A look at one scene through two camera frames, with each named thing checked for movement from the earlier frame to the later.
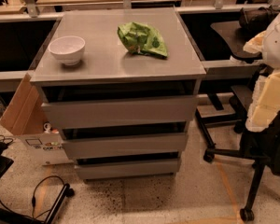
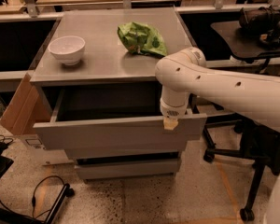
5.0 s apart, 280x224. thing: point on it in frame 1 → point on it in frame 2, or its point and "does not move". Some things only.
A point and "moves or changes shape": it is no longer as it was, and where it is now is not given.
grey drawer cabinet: x=123 y=87 does not move
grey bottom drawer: x=129 y=169 does not move
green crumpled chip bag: x=140 y=38 does not move
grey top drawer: x=63 y=115 moves or changes shape
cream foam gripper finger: x=270 y=95 → x=171 y=111
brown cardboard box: x=25 y=114 does not move
